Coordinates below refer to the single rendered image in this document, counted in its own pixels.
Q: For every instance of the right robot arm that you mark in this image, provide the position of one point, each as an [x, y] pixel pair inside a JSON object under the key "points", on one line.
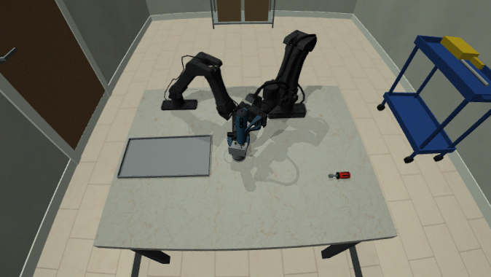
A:
{"points": [[197, 67]]}

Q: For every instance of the grey metal bracket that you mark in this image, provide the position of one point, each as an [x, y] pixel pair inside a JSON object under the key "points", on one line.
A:
{"points": [[236, 150]]}

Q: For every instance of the dark blue nut driver barrel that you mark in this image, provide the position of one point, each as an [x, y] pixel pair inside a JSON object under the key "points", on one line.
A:
{"points": [[241, 125]]}

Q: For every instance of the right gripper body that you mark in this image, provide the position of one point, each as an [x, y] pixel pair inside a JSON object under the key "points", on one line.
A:
{"points": [[234, 138]]}

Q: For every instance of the dark grey cylinder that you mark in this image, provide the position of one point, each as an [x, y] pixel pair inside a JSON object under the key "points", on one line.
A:
{"points": [[237, 158]]}

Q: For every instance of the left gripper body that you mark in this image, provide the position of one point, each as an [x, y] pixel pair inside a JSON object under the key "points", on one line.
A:
{"points": [[258, 109]]}

